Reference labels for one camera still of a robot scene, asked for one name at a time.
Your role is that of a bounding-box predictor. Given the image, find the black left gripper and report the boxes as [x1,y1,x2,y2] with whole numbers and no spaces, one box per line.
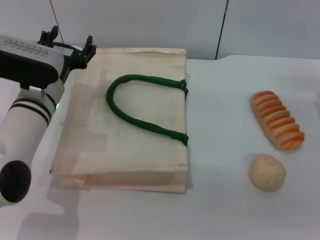
[37,24,97,84]

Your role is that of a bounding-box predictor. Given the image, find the beige paper bag green handles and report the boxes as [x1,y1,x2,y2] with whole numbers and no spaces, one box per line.
[49,47,190,195]

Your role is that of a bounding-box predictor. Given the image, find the orange striped bread loaf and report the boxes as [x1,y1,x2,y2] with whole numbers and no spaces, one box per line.
[249,90,306,152]

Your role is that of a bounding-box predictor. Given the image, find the round egg yolk pastry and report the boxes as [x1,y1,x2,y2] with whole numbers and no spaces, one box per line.
[248,153,287,193]

